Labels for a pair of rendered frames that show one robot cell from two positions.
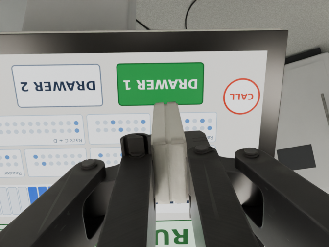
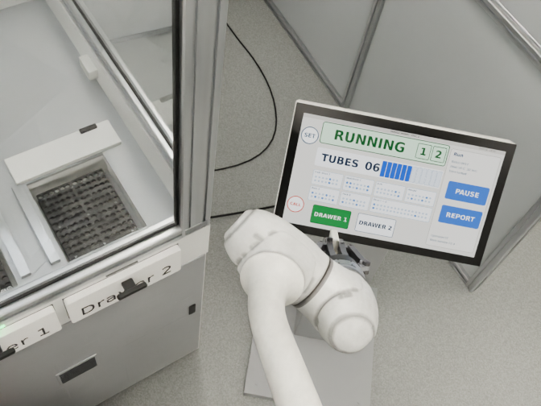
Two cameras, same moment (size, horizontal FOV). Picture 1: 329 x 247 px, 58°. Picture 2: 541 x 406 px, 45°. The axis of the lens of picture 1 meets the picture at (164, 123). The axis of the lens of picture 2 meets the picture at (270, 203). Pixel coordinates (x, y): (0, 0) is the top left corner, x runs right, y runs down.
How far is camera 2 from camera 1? 132 cm
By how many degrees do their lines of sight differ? 35
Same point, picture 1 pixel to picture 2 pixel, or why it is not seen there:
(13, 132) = (403, 209)
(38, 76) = (382, 230)
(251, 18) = not seen: hidden behind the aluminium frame
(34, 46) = (379, 242)
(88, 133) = (369, 201)
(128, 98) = (346, 213)
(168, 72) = (326, 221)
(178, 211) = (336, 151)
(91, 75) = (359, 226)
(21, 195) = (413, 177)
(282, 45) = not seen: hidden behind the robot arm
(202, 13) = (253, 133)
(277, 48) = not seen: hidden behind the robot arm
